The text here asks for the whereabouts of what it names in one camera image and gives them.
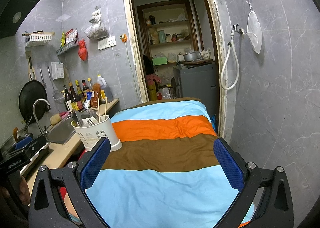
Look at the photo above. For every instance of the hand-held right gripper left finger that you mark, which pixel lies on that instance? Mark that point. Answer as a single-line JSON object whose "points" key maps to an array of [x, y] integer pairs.
{"points": [[96, 165]]}

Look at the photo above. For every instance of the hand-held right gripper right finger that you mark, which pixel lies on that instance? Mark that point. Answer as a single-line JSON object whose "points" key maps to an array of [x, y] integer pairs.
{"points": [[227, 165]]}

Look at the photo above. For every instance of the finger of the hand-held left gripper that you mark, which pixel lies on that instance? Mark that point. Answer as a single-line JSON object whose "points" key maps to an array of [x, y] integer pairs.
{"points": [[32, 148], [23, 142]]}

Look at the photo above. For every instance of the white plastic utensil holder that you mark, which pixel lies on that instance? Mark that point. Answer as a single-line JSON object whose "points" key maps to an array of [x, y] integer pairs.
{"points": [[102, 130]]}

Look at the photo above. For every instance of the steel fork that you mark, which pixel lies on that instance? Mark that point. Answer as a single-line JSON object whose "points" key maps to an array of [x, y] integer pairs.
{"points": [[91, 113]]}

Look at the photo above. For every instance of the wooden chopstick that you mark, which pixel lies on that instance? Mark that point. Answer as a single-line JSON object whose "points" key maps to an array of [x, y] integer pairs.
{"points": [[99, 110], [105, 108]]}

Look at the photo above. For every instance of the person's left hand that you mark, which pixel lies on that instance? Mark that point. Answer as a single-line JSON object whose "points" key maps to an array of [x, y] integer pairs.
{"points": [[25, 190]]}

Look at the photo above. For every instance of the induction cooker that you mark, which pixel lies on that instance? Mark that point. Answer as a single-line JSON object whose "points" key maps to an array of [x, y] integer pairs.
{"points": [[41, 154]]}

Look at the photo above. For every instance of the steel faucet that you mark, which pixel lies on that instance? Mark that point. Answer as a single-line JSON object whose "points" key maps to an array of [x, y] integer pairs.
{"points": [[37, 115]]}

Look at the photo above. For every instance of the beige kitchen counter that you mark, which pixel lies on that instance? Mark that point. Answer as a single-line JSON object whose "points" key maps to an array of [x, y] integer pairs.
{"points": [[62, 152]]}

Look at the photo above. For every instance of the steel sink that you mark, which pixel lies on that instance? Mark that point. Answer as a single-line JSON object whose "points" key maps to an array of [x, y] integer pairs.
{"points": [[62, 130]]}

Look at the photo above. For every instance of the yellow sponge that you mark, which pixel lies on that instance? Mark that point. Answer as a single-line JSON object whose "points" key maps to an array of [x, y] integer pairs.
{"points": [[55, 120]]}

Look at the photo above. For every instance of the black frying pan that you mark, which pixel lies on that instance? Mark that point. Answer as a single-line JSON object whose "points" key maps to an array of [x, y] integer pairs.
{"points": [[28, 100]]}

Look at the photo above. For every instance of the pink cloth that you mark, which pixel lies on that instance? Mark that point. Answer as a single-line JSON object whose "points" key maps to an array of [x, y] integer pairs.
{"points": [[64, 114]]}

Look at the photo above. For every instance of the dark pump bottle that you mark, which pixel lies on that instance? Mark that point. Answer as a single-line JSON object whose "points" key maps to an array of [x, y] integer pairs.
{"points": [[67, 100]]}

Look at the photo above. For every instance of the soy sauce bottle yellow label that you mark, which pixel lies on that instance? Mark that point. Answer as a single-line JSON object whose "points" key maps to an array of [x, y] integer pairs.
{"points": [[76, 103]]}

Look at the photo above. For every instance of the blue white packet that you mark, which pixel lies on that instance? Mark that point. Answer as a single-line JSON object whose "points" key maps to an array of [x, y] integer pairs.
{"points": [[87, 103]]}

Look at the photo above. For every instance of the orange spice packet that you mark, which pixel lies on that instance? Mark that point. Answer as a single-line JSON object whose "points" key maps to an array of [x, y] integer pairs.
{"points": [[95, 99]]}

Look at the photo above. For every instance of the striped blanket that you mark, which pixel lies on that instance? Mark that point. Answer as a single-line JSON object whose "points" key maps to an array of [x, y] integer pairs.
{"points": [[162, 180]]}

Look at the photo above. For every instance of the hanging steel ladle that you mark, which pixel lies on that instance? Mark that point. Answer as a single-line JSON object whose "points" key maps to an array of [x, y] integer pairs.
{"points": [[42, 77]]}

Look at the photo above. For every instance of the large oil jug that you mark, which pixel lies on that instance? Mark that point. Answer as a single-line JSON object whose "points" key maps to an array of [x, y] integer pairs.
{"points": [[106, 92]]}

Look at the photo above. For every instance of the tall dark sauce bottle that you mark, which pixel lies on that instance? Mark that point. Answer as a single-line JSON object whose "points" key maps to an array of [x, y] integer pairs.
{"points": [[80, 90]]}

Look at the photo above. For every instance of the dark bottle red cap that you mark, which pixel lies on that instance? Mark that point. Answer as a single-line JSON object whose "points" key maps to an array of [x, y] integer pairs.
{"points": [[85, 87]]}

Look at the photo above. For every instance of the small bottle yellow cap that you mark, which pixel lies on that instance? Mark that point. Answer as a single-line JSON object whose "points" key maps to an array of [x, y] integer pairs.
{"points": [[90, 84]]}

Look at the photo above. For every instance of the grey cabinet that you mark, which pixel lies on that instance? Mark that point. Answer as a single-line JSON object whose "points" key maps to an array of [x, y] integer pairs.
{"points": [[197, 83]]}

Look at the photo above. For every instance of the red plastic bag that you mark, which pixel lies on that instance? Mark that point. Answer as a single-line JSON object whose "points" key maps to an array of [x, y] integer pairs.
{"points": [[82, 52]]}

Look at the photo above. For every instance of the wooden stick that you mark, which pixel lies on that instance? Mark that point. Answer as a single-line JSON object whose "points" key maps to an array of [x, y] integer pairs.
{"points": [[37, 34]]}

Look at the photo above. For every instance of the aluminium pot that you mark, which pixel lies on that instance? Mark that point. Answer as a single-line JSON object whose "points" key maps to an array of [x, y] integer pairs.
{"points": [[190, 57]]}

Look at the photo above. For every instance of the colourful snack packets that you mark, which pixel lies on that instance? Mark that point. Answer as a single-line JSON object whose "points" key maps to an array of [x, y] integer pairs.
{"points": [[69, 37]]}

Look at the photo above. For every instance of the green box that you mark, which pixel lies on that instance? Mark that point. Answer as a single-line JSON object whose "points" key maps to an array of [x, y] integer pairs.
{"points": [[160, 61]]}

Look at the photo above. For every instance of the black range hood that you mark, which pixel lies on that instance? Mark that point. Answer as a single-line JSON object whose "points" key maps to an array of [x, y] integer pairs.
{"points": [[17, 15]]}

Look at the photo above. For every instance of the orange plug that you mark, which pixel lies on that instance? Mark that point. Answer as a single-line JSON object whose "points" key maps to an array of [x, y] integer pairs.
{"points": [[123, 38]]}

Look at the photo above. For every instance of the clear plastic bag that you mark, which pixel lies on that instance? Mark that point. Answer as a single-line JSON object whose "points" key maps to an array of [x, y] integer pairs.
{"points": [[96, 29]]}

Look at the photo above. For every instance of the wooden shelf unit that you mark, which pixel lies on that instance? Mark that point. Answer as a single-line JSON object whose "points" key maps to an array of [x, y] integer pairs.
{"points": [[172, 43]]}

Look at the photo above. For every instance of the white mesh bag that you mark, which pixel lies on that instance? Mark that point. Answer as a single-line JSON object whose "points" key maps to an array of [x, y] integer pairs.
{"points": [[254, 33]]}

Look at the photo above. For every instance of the green cup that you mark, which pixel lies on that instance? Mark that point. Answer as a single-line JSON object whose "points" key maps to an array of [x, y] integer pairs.
{"points": [[161, 36]]}

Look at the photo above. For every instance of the white wall box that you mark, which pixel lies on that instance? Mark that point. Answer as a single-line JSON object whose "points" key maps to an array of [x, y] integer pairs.
{"points": [[58, 70]]}

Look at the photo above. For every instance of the white wall basket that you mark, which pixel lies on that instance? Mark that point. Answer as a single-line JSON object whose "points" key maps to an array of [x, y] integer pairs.
{"points": [[37, 40]]}

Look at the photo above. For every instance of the grey wall shelf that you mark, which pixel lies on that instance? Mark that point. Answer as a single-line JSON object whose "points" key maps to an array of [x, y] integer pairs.
{"points": [[67, 48]]}

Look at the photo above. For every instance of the wall socket panel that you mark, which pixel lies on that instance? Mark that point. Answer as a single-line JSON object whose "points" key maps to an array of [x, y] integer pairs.
{"points": [[107, 42]]}

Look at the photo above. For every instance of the door frame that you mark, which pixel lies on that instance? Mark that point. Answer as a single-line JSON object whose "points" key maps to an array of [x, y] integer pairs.
{"points": [[130, 43]]}

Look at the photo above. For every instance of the wall tap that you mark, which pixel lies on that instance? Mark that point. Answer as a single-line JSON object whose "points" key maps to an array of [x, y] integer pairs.
{"points": [[237, 30]]}

